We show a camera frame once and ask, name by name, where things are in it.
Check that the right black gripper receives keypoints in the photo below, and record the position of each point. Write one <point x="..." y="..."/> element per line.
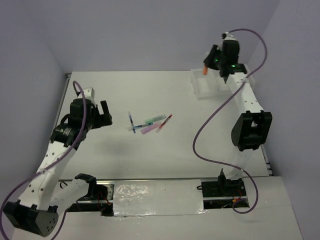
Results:
<point x="208" y="61"/>

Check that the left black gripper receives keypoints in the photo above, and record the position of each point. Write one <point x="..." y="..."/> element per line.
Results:
<point x="104" y="119"/>

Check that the orange highlighter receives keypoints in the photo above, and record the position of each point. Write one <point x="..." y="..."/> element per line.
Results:
<point x="205" y="70"/>

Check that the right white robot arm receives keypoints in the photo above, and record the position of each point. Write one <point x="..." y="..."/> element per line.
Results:
<point x="252" y="126"/>

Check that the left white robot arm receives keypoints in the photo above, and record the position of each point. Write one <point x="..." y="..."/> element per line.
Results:
<point x="38" y="208"/>

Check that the clear three-compartment organizer tray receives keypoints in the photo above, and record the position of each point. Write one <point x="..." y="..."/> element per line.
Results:
<point x="210" y="82"/>

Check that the dark blue pen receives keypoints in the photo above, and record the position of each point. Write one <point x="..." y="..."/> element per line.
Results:
<point x="131" y="122"/>

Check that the teal blue pen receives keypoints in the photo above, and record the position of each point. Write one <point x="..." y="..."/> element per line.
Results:
<point x="138" y="126"/>

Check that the purple highlighter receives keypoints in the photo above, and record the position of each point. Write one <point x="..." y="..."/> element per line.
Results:
<point x="151" y="127"/>

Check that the green highlighter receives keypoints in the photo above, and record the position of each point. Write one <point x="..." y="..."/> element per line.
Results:
<point x="155" y="119"/>

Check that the red pen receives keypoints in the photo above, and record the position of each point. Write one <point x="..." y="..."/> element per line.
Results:
<point x="162" y="125"/>

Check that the silver foil sheet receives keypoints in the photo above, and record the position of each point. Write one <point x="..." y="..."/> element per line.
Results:
<point x="157" y="198"/>

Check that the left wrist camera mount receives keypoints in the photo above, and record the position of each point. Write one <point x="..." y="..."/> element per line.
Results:
<point x="89" y="93"/>

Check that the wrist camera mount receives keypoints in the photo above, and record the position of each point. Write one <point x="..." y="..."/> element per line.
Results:
<point x="226" y="36"/>
<point x="89" y="93"/>

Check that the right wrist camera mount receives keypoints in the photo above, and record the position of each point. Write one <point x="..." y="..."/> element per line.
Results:
<point x="226" y="36"/>

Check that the aluminium rail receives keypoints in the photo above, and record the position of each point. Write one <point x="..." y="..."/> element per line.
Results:
<point x="156" y="179"/>

